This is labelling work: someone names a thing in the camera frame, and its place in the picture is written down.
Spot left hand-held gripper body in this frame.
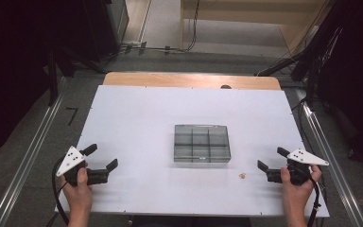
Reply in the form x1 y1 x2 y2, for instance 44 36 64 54
56 146 110 187

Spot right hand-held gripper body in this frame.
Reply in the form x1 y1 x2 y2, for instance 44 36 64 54
266 148 330 186

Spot clear grey compartment box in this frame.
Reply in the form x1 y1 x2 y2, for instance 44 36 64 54
173 124 232 164

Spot person's left hand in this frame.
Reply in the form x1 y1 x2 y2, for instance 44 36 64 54
59 162 94 218

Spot person's right hand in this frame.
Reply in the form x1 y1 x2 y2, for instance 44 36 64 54
279 164 323 218

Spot black metal stand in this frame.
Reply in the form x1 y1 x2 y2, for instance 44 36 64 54
46 46 106 107
254 26 344 111

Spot dark curtain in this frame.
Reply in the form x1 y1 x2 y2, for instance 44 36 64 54
0 0 60 163
315 0 363 168

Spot wooden table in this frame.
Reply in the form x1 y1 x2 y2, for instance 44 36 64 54
102 71 282 91

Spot black cabinet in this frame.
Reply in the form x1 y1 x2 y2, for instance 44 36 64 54
83 0 130 61

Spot aluminium floor rail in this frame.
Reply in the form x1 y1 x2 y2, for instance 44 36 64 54
296 88 363 227
0 77 69 227

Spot thin black cable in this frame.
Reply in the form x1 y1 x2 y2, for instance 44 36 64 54
291 97 317 154

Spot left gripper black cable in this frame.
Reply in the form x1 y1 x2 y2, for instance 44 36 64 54
51 155 72 227

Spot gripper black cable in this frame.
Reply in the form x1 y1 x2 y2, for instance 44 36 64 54
51 155 72 227
296 164 324 227

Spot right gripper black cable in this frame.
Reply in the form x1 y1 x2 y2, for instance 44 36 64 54
296 164 324 227

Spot beige wooden frame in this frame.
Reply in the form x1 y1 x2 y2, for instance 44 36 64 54
180 0 330 55

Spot black floor cable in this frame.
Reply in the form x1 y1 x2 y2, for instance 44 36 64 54
119 0 201 54

